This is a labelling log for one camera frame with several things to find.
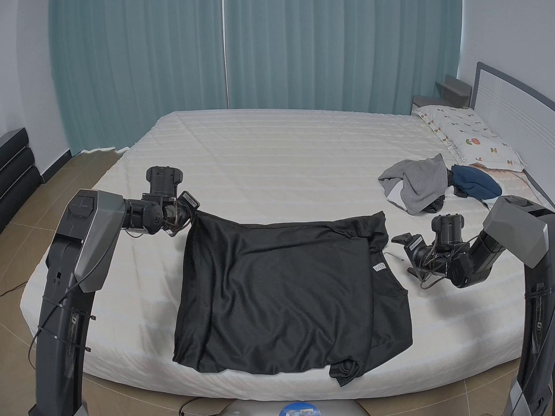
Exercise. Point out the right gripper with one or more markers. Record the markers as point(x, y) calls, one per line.
point(422, 258)

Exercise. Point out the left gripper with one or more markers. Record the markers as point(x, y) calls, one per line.
point(185, 212)

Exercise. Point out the black T-shirt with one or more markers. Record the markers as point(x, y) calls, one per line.
point(282, 297)

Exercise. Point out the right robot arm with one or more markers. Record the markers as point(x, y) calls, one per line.
point(516, 232)

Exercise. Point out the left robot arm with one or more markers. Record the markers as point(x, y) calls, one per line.
point(86, 232)

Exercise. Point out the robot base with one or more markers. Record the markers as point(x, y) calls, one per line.
point(260, 409)

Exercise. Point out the pile of clothes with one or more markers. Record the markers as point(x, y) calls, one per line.
point(425, 180)

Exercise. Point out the bed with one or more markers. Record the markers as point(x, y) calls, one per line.
point(282, 167)

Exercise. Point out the white printed pillow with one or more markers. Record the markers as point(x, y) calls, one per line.
point(468, 137)

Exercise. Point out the blue-green curtain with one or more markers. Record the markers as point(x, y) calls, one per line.
point(338, 37)
point(130, 59)

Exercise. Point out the grey bedside table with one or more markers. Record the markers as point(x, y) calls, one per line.
point(451, 87)

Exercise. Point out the black chest of drawers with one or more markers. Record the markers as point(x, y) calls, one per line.
point(15, 176)

